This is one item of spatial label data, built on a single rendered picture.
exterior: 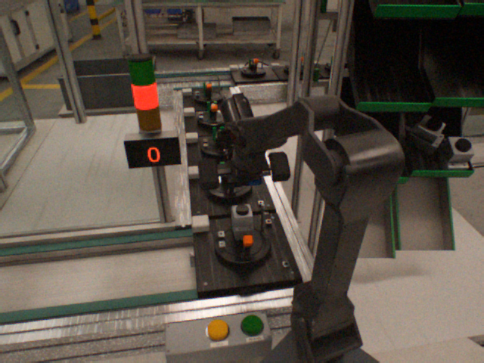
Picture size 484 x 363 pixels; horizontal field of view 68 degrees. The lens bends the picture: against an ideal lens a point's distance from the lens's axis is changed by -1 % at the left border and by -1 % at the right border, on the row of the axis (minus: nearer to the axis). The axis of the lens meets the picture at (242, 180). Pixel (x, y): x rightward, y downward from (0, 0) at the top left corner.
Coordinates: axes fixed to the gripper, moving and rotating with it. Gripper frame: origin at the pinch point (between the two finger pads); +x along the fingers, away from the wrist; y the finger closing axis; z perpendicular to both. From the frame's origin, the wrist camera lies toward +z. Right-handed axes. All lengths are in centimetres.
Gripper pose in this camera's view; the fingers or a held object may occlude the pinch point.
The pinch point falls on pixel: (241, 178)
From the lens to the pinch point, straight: 79.8
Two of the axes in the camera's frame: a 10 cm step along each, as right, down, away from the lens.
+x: -0.9, 3.2, 9.4
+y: -9.8, 1.1, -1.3
